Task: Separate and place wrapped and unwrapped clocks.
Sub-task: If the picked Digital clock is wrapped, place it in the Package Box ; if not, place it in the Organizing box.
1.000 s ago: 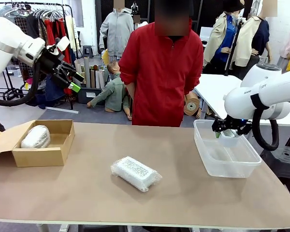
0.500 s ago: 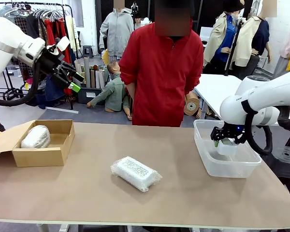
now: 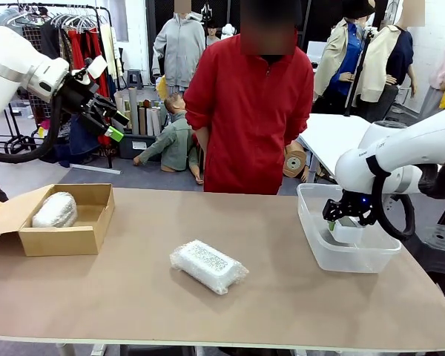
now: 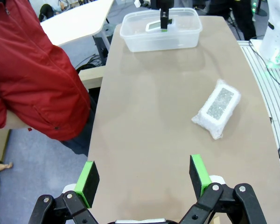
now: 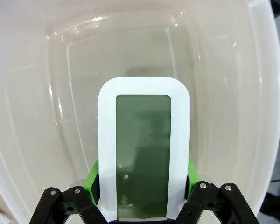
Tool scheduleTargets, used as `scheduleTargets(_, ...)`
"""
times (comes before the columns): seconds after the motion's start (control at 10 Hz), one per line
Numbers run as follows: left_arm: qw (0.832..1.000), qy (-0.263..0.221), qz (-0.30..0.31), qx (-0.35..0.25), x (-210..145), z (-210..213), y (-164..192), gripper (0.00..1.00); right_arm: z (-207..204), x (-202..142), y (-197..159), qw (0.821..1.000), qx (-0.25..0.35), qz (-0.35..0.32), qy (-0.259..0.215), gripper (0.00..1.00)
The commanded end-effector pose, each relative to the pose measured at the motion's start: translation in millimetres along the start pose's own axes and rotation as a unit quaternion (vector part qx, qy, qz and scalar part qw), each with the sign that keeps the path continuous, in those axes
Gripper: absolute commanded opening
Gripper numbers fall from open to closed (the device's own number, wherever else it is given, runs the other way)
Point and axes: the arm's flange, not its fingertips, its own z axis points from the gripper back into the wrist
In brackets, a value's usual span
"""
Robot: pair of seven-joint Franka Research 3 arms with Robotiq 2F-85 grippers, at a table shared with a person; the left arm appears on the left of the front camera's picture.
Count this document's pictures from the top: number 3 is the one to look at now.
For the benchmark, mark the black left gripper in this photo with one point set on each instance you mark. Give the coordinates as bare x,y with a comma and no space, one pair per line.
76,96

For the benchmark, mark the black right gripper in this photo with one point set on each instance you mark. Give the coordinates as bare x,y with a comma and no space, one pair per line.
356,203

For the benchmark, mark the white digital clock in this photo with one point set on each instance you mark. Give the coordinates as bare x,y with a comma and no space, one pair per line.
346,233

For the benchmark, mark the rounded bubble-wrapped clock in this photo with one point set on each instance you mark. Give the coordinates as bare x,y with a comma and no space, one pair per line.
55,211

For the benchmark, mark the bubble-wrapped printed clock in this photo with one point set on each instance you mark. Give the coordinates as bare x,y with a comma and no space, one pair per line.
207,267

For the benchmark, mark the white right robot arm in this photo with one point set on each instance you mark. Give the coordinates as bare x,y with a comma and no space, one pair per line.
393,148

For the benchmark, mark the person's right forearm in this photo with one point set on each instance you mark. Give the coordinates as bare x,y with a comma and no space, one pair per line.
204,141

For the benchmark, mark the cream paper roll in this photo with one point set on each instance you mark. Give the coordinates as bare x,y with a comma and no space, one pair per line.
119,104

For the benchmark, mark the tall grey cardboard tube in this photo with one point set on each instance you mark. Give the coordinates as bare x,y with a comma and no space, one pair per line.
133,107

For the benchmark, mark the blue denim clothing pile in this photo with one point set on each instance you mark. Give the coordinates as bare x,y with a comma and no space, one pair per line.
78,144

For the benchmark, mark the brown cardboard tube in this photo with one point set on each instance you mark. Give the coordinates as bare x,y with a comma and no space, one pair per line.
142,120

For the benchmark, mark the dark grey storage bin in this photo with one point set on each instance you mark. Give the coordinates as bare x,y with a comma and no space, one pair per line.
130,146

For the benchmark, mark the clear plastic container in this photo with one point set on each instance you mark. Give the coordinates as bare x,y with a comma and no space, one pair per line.
356,261

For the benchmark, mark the grey step stool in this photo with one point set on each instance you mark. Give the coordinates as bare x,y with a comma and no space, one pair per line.
134,78

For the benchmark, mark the white paper roll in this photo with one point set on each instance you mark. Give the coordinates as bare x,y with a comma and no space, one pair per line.
155,120

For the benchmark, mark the yellow bag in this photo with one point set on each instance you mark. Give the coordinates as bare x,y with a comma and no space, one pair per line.
162,85

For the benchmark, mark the red hanging dress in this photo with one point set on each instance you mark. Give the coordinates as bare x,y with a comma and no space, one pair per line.
76,48

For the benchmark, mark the metal clothes rack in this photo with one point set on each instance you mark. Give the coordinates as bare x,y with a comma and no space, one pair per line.
107,44

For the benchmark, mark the cream hanging garment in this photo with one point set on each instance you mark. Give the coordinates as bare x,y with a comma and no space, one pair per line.
109,41

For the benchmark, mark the brown paper spool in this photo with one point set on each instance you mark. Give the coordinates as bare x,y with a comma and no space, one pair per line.
293,161

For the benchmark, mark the seated mannequin green shirt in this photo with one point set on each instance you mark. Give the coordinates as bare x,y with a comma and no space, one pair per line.
174,141

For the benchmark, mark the black hanging garment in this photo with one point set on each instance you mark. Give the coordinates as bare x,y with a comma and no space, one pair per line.
52,42

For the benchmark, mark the black plastic stool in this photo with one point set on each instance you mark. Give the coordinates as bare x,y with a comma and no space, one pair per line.
441,241

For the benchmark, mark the mannequin in grey hoodie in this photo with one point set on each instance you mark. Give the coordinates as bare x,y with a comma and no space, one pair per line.
178,44

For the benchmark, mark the open cardboard box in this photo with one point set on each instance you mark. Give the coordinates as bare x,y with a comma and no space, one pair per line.
59,243

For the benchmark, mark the person in red jacket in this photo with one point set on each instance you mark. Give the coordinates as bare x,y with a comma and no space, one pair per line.
252,111

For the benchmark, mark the black tripod stand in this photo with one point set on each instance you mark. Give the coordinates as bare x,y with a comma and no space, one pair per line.
363,63

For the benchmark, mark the mannequin beige coat blue shirt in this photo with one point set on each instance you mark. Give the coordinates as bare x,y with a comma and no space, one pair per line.
337,55

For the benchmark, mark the white rectangular box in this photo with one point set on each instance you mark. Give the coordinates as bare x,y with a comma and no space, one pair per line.
316,52

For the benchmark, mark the mannequin cream jacket navy dress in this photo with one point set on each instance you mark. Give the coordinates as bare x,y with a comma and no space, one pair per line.
397,48

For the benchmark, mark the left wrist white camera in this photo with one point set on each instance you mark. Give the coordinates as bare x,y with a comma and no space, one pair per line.
95,67

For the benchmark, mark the white table leg frame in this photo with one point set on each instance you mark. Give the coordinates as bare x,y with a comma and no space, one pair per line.
96,349

